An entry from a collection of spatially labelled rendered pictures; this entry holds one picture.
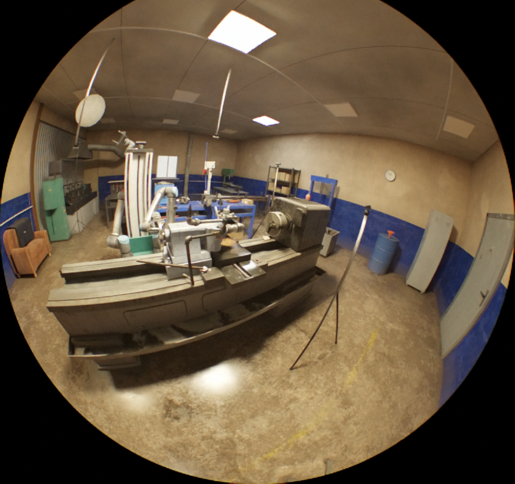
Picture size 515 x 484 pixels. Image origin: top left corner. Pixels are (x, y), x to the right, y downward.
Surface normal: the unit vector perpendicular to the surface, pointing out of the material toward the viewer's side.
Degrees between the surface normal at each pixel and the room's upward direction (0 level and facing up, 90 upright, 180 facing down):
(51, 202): 90
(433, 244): 90
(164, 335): 0
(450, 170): 90
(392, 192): 90
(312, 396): 0
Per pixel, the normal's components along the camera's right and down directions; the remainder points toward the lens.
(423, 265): -0.78, 0.09
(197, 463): 0.15, -0.94
